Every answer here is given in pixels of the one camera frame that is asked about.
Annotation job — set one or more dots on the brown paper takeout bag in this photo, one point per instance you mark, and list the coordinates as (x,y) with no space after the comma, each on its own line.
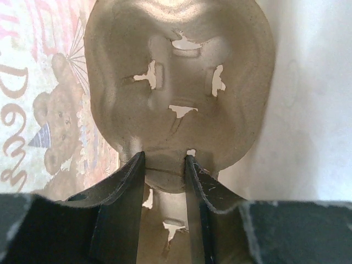
(50,144)

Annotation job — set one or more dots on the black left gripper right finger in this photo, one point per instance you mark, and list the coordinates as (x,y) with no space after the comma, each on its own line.
(226,228)

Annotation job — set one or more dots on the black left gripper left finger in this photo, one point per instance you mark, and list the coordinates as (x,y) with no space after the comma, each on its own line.
(98,225)

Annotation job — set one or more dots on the cardboard cup carrier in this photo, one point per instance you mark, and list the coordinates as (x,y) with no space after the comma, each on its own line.
(170,77)

